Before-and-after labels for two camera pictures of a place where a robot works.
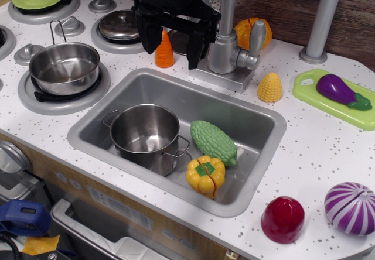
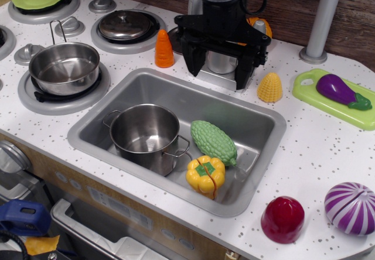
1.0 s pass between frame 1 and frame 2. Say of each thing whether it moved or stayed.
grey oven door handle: stayed
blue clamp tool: stayed
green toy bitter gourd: stayed
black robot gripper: moved
